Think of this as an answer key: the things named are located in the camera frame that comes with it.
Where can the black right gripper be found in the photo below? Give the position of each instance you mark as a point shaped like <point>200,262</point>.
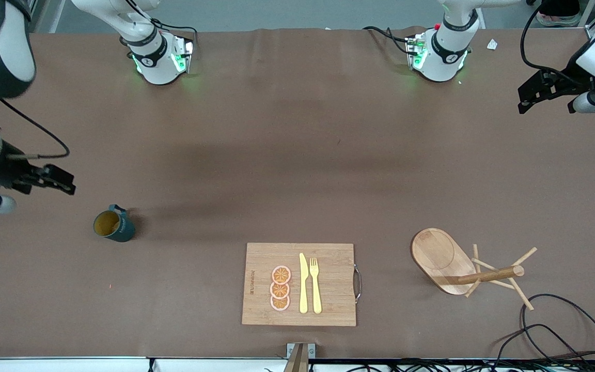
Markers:
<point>6,172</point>

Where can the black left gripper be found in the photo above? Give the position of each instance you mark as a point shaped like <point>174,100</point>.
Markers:
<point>569,81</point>

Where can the dark teal ribbed mug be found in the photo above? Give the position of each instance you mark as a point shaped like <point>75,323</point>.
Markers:
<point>122,232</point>

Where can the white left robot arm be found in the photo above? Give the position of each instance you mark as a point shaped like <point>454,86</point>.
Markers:
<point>444,51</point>

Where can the white paper scrap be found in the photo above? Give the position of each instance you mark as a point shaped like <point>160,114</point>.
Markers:
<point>492,44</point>

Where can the person leg with sneaker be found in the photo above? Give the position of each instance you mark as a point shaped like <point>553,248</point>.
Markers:
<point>558,13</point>

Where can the brown table mat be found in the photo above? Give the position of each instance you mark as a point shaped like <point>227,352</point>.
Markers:
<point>225,206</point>

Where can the wooden mug tree stand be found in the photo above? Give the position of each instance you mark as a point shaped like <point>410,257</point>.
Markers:
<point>437,256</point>

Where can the toy orange slice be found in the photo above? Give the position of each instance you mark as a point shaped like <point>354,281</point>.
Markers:
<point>281,274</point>

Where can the yellow plastic knife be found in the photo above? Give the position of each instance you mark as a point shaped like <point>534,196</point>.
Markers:
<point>303,289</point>

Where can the yellow plastic fork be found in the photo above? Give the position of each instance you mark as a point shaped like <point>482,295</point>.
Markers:
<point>316,294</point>

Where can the bamboo cutting board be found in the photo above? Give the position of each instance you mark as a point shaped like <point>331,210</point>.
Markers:
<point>328,289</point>

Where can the white table edge rail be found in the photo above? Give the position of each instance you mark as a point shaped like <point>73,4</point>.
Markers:
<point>70,365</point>

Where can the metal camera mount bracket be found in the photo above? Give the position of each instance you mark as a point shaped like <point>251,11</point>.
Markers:
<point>300,356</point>

